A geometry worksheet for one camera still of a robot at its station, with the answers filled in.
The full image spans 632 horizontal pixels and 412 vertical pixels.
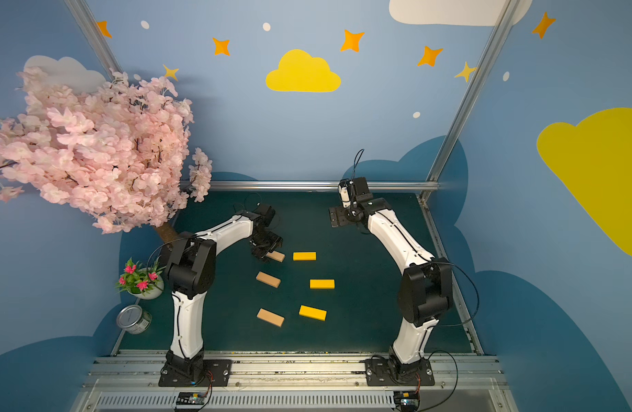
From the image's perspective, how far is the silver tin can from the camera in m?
0.80

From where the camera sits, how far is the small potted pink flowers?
77 cm

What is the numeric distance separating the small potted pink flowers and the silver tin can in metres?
0.05
